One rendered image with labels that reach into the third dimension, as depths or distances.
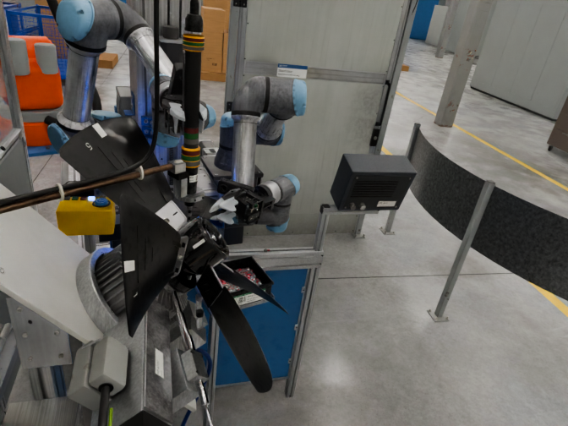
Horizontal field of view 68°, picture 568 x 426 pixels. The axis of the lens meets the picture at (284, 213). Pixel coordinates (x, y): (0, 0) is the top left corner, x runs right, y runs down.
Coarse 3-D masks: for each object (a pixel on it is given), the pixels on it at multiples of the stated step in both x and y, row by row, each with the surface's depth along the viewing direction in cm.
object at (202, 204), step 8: (176, 200) 120; (200, 200) 124; (208, 200) 126; (216, 200) 131; (184, 208) 116; (192, 208) 116; (200, 208) 117; (208, 208) 119; (192, 216) 112; (208, 216) 113
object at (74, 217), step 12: (60, 204) 132; (72, 204) 133; (84, 204) 134; (108, 204) 135; (60, 216) 129; (72, 216) 130; (84, 216) 131; (96, 216) 132; (108, 216) 133; (60, 228) 131; (72, 228) 132; (84, 228) 133; (96, 228) 134; (108, 228) 135
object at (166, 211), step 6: (168, 204) 98; (174, 204) 99; (162, 210) 97; (168, 210) 98; (174, 210) 99; (180, 210) 99; (162, 216) 97; (168, 216) 97; (174, 216) 98; (180, 216) 99; (174, 222) 98; (180, 222) 99; (174, 228) 98
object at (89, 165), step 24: (120, 120) 97; (72, 144) 85; (96, 144) 90; (120, 144) 94; (144, 144) 99; (96, 168) 88; (120, 168) 92; (144, 168) 96; (120, 192) 91; (144, 192) 94; (168, 192) 98
